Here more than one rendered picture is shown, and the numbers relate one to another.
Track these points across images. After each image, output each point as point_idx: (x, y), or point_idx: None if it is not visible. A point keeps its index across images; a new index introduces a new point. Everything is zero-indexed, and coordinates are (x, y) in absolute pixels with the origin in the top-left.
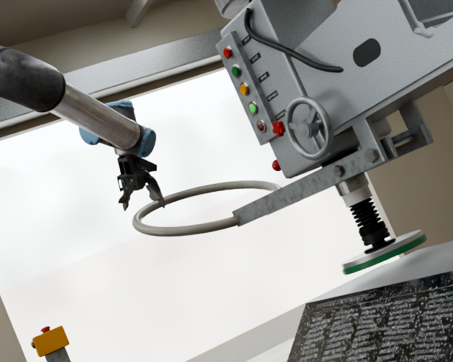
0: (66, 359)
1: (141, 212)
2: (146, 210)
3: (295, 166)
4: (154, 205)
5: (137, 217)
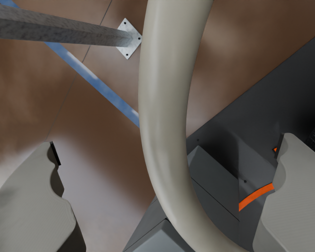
0: None
1: (189, 199)
2: (184, 153)
3: None
4: (190, 77)
5: (212, 248)
